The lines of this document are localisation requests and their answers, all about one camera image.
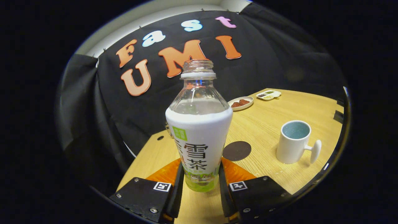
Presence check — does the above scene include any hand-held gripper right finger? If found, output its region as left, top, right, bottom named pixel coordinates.
left=218, top=157, right=293, bottom=223

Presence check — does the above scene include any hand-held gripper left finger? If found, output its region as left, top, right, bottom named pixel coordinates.
left=109, top=158, right=185, bottom=224

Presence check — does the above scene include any black backdrop cloth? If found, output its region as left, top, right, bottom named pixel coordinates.
left=56, top=3, right=347, bottom=199

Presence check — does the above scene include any white oval plate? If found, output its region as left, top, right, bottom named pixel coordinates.
left=227, top=96, right=254, bottom=111

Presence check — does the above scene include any white divided sauce dish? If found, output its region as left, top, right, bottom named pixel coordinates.
left=256, top=90, right=282, bottom=101

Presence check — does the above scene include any white cup with handle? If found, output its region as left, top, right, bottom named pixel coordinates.
left=276, top=120, right=322, bottom=165

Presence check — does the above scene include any white label juice bottle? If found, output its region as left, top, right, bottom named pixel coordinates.
left=165, top=59, right=234, bottom=193

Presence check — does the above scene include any round dark brown coaster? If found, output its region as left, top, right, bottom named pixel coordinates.
left=222, top=141, right=252, bottom=162

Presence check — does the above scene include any wooden table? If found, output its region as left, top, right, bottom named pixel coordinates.
left=116, top=88, right=345, bottom=224

